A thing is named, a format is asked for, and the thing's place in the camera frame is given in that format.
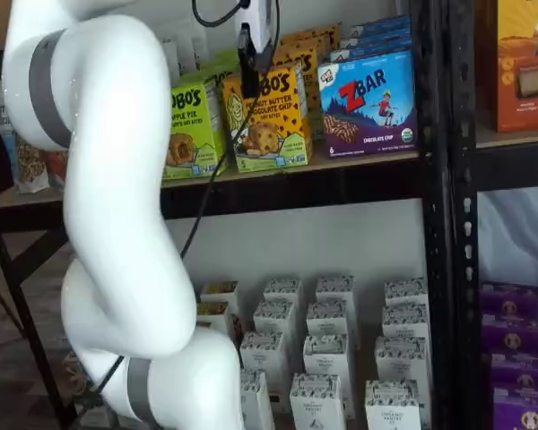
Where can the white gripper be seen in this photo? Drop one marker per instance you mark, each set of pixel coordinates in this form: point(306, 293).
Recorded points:
point(260, 18)

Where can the large orange snack box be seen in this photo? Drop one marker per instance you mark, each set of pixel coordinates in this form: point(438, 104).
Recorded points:
point(520, 67)

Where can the yellow label granola box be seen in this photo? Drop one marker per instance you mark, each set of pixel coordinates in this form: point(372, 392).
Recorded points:
point(214, 313)
point(219, 291)

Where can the white patterned pantry box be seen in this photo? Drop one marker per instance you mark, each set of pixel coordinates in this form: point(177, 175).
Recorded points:
point(325, 356)
point(392, 407)
point(405, 322)
point(283, 291)
point(255, 401)
point(261, 351)
point(326, 318)
point(401, 360)
point(405, 292)
point(335, 289)
point(273, 315)
point(316, 403)

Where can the black metal shelf rack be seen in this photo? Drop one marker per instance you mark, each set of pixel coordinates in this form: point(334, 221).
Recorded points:
point(318, 188)
point(464, 224)

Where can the blue purple Zbar box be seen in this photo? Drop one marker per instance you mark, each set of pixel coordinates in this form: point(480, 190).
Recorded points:
point(376, 36)
point(381, 24)
point(372, 47)
point(367, 107)

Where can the yellow Bobo's peanut butter box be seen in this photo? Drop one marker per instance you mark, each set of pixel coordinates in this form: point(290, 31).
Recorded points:
point(316, 45)
point(323, 30)
point(307, 76)
point(273, 130)

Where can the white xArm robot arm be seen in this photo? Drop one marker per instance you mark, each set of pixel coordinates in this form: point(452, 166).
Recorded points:
point(116, 179)

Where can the green Bobo's apple pie box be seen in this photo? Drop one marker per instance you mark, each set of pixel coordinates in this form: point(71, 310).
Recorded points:
point(190, 134)
point(226, 62)

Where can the purple snack box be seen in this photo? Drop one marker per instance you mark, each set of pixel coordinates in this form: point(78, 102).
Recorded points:
point(526, 410)
point(509, 298)
point(511, 333)
point(524, 372)

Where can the wooden shelf board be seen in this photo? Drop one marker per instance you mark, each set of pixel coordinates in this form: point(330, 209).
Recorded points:
point(341, 161)
point(515, 136)

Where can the white plastic sheet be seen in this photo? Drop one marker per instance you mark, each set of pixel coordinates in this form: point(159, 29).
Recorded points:
point(520, 237)

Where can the granola bag orange label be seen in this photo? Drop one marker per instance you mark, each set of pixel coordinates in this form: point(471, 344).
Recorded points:
point(29, 165)

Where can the purely elizabeth granola bag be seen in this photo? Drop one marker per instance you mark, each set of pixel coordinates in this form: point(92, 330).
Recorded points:
point(0, 116)

